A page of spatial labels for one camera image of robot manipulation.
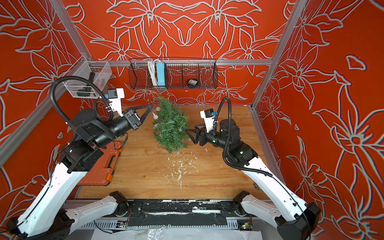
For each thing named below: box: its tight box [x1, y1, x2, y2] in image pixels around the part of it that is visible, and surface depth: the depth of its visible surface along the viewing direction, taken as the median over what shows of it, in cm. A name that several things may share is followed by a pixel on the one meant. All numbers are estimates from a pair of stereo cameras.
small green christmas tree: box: [153, 96, 190, 153], surface depth 75 cm
